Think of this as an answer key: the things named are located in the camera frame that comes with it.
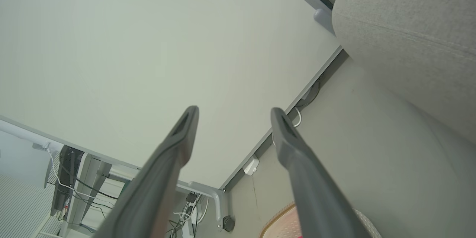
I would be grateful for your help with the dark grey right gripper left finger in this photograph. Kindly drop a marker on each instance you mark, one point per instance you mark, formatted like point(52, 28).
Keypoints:
point(156, 178)

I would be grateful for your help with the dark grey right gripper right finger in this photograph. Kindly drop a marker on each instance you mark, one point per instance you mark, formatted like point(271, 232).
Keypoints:
point(312, 193)

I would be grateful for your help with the grey fabric sofa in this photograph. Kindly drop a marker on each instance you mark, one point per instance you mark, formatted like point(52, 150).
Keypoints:
point(416, 37)

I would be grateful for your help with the white power strip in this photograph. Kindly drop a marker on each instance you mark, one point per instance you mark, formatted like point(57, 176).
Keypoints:
point(187, 227)

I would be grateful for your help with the grey angled desk leg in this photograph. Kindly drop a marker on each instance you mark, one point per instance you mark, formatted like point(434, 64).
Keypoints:
point(97, 182)

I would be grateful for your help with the small white socket box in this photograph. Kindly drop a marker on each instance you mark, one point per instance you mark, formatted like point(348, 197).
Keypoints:
point(251, 165)

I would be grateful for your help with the black caster wheel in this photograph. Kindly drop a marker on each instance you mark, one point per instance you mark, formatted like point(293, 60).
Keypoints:
point(228, 224)

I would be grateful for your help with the black computer tower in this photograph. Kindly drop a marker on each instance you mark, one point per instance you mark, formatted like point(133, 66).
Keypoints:
point(67, 174)

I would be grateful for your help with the large white partition panel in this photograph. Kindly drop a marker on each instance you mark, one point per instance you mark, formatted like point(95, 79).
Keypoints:
point(148, 52)

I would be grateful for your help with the white slatted panel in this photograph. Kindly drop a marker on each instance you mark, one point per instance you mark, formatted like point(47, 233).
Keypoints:
point(22, 208)

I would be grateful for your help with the white horizontal rail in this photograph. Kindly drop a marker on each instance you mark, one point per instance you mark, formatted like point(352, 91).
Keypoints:
point(22, 134)

